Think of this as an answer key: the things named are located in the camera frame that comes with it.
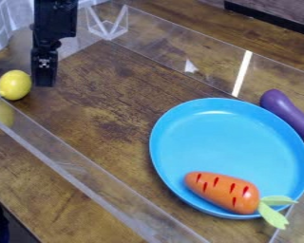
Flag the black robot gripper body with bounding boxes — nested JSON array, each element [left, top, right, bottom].
[[33, 0, 78, 48]]

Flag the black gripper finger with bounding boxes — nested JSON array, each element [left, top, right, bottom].
[[30, 47, 58, 87]]

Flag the yellow toy lemon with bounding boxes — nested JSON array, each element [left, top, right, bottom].
[[0, 70, 33, 101]]

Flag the blue plastic tray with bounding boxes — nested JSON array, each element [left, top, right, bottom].
[[149, 98, 304, 219]]

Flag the white patterned curtain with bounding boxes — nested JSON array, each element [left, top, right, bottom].
[[0, 0, 106, 50]]

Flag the purple toy eggplant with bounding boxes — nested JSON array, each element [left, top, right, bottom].
[[260, 89, 304, 140]]

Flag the dark wooden furniture piece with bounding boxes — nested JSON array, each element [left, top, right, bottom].
[[224, 0, 304, 34]]

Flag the orange toy carrot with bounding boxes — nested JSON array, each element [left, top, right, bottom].
[[184, 171, 297, 230]]

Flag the clear acrylic left wall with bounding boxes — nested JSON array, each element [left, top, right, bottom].
[[0, 19, 91, 77]]

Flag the clear acrylic wall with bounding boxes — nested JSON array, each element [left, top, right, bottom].
[[86, 2, 304, 110], [0, 97, 209, 243], [0, 19, 91, 77]]

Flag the clear acrylic back wall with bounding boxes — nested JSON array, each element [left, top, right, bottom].
[[86, 2, 304, 110]]

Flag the clear acrylic front wall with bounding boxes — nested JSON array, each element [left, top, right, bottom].
[[0, 97, 209, 243]]

